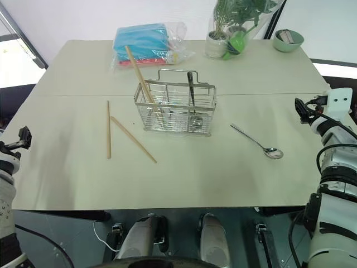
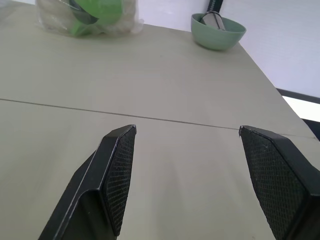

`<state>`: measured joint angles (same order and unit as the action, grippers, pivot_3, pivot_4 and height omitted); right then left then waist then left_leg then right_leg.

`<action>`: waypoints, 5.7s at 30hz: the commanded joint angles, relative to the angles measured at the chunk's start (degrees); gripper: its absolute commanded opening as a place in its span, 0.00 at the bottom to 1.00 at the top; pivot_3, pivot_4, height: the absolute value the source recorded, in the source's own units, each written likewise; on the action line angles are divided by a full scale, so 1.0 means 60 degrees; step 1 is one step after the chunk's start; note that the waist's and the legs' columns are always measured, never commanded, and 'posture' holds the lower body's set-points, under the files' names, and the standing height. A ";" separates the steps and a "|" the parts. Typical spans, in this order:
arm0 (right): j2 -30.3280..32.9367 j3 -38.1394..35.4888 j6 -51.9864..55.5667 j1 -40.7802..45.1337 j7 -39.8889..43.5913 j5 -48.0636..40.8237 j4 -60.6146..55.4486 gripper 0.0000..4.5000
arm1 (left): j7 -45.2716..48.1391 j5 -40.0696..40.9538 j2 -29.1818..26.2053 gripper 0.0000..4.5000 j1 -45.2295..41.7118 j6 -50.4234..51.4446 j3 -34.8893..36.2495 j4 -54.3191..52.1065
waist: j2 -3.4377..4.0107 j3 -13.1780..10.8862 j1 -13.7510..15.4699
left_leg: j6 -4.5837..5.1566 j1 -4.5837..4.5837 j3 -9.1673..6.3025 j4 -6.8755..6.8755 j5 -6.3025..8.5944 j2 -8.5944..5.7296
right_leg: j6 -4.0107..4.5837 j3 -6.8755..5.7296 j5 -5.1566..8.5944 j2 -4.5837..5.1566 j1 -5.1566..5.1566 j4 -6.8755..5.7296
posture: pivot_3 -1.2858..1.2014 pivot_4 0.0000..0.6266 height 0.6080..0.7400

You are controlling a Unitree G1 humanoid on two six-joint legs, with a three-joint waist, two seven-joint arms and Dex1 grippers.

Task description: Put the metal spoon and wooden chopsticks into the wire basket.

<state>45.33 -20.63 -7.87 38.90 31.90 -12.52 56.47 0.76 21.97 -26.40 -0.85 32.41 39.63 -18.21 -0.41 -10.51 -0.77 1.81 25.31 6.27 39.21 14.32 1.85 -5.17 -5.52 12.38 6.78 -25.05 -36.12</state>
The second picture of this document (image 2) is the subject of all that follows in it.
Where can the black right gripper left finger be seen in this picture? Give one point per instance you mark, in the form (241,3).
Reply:
(100,185)

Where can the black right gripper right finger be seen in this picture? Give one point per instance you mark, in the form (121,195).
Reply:
(275,180)

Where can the pale green bowl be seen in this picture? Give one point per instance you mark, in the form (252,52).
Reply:
(215,33)

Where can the clear plastic bag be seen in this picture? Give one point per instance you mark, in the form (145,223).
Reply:
(87,17)

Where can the bright green plastic cup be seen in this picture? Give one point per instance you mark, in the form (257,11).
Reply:
(96,13)

